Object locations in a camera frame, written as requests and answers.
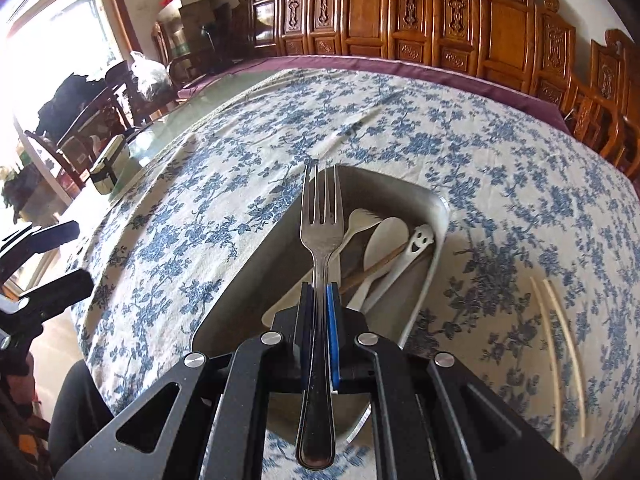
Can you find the brown cardboard box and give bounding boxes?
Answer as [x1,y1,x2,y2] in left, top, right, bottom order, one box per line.
[176,2,232,57]

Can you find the white plastic spoon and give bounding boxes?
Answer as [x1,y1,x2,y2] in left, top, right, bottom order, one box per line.
[345,216,411,313]

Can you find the white plastic bag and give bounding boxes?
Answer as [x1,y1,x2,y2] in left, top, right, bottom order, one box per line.
[130,51,174,102]

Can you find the metal fork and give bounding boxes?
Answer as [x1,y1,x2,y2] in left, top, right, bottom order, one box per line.
[296,162,347,471]

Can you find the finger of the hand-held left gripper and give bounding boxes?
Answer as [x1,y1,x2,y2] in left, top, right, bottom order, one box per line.
[0,220,82,286]
[0,268,96,352]

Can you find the white plastic fork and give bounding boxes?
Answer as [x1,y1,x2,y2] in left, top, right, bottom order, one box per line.
[330,207,385,271]

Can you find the small lidded container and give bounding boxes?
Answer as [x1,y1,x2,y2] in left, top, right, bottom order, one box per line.
[88,135,132,195]

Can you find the window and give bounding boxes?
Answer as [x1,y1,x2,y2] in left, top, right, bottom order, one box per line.
[0,0,126,171]

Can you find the dark wooden dining chair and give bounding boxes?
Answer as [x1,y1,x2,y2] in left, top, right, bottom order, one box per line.
[151,22,242,87]
[24,80,152,182]

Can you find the metal tray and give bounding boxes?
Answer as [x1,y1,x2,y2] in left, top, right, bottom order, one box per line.
[190,162,451,448]

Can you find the carved dark wooden armchair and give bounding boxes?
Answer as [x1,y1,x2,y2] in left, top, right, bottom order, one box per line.
[236,0,308,58]

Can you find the wooden window frame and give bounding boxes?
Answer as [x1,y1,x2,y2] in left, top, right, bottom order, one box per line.
[100,0,144,54]

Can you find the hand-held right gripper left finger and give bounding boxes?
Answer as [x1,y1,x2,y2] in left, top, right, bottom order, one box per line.
[54,282,315,480]

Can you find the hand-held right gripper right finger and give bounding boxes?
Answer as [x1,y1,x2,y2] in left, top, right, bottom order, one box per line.
[325,282,583,480]

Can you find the person's dark trousers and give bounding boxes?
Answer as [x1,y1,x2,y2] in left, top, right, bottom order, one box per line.
[49,360,114,467]

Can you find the white smiley rice paddle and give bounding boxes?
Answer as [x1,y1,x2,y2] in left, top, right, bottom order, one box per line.
[262,224,437,331]

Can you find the dark green plant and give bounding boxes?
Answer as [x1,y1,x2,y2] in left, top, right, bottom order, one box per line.
[0,160,37,222]

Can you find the black cloth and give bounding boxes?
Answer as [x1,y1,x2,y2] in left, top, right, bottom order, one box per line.
[39,61,132,132]

